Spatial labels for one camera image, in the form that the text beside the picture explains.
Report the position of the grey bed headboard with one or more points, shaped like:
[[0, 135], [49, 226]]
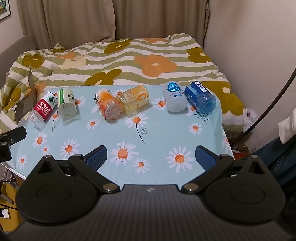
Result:
[[10, 55]]

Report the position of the red label plastic cup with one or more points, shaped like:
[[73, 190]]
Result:
[[42, 110]]

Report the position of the framed wall picture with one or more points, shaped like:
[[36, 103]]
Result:
[[4, 9]]

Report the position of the light blue daisy tablecloth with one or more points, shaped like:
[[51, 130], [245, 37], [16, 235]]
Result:
[[148, 146]]

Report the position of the white cloth item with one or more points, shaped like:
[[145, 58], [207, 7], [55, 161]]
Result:
[[287, 127]]

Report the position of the yellow vitamin C cup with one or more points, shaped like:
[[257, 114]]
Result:
[[134, 99]]

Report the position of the black clamp mount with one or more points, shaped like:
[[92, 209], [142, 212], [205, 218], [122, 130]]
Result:
[[8, 139]]

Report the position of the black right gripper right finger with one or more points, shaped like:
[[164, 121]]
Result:
[[213, 164]]

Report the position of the beige curtain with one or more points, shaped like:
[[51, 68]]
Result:
[[73, 23]]

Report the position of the striped floral duvet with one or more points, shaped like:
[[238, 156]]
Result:
[[148, 61]]

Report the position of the green label clear cup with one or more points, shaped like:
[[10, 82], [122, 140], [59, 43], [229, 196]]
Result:
[[67, 109]]

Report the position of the white blue-cap label cup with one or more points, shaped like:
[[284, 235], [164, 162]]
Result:
[[174, 97]]

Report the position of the brown cardboard piece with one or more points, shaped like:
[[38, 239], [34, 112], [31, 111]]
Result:
[[26, 105]]

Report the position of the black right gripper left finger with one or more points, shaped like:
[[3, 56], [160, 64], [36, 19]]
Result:
[[88, 165]]

